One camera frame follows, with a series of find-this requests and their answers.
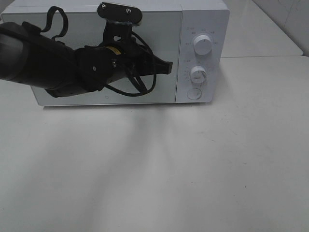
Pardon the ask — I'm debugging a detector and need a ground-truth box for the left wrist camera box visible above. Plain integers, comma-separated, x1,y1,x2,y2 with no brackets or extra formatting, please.
97,2,142,43

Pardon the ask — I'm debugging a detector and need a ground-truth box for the white timer knob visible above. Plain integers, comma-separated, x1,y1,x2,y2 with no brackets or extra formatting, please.
189,66,207,84

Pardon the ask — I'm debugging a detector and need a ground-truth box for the round door release button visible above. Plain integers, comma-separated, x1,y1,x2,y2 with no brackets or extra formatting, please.
187,88,202,100

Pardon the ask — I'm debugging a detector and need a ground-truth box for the upper white power knob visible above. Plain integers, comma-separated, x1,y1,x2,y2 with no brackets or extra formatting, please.
193,34,213,56

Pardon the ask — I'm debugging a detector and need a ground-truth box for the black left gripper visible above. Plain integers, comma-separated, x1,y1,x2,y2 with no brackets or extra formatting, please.
106,40,173,77

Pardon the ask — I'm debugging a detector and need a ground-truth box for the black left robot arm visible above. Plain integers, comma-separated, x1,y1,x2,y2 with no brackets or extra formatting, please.
0,22,173,98

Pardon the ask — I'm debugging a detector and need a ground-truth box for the white microwave oven body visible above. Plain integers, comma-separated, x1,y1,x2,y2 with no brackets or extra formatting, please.
0,0,230,103

